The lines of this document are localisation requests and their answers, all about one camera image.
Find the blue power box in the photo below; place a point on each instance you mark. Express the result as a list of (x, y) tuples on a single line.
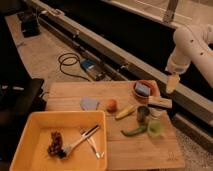
[(92, 69)]

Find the black box on floor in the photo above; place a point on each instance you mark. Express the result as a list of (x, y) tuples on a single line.
[(29, 25)]

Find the yellow plastic tray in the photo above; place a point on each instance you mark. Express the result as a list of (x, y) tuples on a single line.
[(31, 153)]

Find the blue sponge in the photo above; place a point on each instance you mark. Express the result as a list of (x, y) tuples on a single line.
[(142, 89)]

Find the silver fork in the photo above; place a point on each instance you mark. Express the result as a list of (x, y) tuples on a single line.
[(92, 145)]

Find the metal cup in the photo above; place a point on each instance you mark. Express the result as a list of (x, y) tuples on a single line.
[(142, 114)]

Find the dark grape bunch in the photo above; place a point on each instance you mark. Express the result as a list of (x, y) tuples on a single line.
[(55, 148)]

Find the long metal rail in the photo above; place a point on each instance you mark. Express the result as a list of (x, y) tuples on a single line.
[(141, 44)]

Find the orange fruit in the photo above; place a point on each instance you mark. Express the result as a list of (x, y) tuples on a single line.
[(111, 105)]

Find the wooden brush block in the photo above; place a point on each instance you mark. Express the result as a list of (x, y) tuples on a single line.
[(159, 101)]

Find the small white jar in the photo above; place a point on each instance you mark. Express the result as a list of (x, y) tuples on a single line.
[(155, 113)]

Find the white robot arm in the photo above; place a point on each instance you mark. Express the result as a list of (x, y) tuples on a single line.
[(191, 46)]

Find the black chair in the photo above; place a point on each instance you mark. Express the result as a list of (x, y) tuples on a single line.
[(15, 107)]

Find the green chili pepper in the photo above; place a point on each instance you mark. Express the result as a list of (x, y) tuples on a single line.
[(134, 132)]

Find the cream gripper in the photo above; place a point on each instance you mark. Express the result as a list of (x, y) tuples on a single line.
[(172, 83)]

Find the green plastic cup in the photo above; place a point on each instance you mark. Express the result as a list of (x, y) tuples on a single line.
[(154, 128)]

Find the terracotta bowl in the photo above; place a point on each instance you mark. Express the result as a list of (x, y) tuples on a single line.
[(148, 84)]

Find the blue-grey towel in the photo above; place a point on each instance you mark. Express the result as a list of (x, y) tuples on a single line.
[(88, 103)]

